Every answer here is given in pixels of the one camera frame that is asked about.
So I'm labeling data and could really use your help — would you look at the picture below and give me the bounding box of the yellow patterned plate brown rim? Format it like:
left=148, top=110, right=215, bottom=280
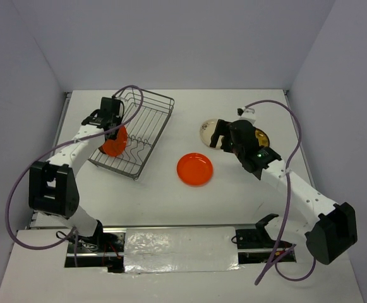
left=255, top=128, right=270, bottom=148

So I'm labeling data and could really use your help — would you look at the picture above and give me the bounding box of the silver foil tape patch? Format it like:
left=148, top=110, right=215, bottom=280
left=123, top=227, right=239, bottom=273

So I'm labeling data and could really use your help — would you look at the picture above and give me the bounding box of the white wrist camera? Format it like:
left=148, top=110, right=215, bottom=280
left=237, top=107, right=256, bottom=124
left=116, top=97, right=129, bottom=120

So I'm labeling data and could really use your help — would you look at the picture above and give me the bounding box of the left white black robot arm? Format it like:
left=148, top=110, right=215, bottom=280
left=28, top=97, right=124, bottom=252

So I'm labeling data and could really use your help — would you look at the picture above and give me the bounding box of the metal wire dish rack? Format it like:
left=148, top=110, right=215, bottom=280
left=88, top=88, right=175, bottom=180

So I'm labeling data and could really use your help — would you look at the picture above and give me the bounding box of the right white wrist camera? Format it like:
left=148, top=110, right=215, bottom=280
left=237, top=107, right=256, bottom=124

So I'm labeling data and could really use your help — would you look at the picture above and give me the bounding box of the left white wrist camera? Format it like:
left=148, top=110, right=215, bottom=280
left=116, top=97, right=129, bottom=120

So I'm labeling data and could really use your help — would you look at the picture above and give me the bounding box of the metal base rail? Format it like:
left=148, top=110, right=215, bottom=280
left=64, top=217, right=298, bottom=274

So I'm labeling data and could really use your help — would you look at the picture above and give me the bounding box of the orange plate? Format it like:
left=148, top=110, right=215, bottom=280
left=99, top=126, right=128, bottom=157
left=176, top=153, right=214, bottom=187

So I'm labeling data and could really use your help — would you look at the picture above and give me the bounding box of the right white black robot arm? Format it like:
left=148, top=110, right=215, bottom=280
left=210, top=119, right=358, bottom=265

